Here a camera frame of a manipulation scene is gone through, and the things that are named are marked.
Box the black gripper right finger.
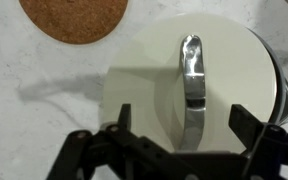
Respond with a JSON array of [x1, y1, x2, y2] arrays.
[[228, 103, 288, 180]]

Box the cream round plate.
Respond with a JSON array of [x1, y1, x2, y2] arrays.
[[98, 13, 278, 158]]

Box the round cork trivet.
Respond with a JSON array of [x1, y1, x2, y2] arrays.
[[18, 0, 129, 45]]

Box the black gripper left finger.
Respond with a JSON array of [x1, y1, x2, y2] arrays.
[[47, 103, 177, 180]]

